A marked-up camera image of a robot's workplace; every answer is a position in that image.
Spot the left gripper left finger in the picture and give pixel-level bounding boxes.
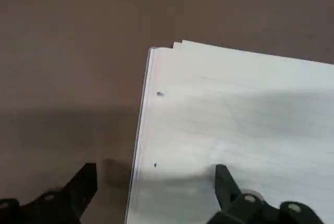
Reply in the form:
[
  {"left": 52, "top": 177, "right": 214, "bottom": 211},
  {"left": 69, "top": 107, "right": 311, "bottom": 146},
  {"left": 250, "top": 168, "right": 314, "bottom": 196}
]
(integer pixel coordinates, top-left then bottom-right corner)
[{"left": 0, "top": 163, "right": 98, "bottom": 224}]

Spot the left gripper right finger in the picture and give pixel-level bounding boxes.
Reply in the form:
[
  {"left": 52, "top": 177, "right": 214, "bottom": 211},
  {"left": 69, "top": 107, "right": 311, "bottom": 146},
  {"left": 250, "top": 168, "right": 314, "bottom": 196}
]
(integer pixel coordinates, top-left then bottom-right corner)
[{"left": 208, "top": 164, "right": 323, "bottom": 224}]

